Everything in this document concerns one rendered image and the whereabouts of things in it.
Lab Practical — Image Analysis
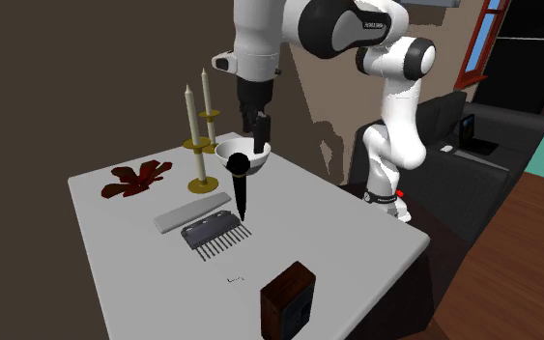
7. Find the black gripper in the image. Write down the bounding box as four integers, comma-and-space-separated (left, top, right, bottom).
236, 76, 275, 156

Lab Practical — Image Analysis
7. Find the white bowl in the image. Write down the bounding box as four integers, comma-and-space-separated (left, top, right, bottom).
215, 137, 272, 177

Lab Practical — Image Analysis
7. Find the short candle in gold holder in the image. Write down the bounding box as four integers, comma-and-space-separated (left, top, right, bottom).
198, 67, 222, 155

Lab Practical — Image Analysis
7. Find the black microphone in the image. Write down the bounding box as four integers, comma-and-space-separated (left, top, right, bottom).
225, 152, 253, 223

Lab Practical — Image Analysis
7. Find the tall candle in gold holder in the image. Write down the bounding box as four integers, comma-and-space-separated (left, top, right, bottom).
182, 84, 220, 195

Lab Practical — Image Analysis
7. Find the grey flat bar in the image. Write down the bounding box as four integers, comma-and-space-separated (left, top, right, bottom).
152, 191, 233, 236

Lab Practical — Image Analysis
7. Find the grey comb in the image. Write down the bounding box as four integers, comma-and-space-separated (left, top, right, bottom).
180, 210, 253, 263

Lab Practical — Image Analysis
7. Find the dark red leaf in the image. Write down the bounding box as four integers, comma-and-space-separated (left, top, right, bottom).
100, 159, 174, 200

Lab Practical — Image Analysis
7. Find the brown wooden speaker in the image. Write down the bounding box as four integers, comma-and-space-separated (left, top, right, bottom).
259, 260, 318, 340

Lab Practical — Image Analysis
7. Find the black sofa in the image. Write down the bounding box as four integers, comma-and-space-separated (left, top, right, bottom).
348, 90, 544, 244

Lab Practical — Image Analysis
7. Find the red framed window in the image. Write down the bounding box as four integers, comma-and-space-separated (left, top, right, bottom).
453, 0, 511, 91

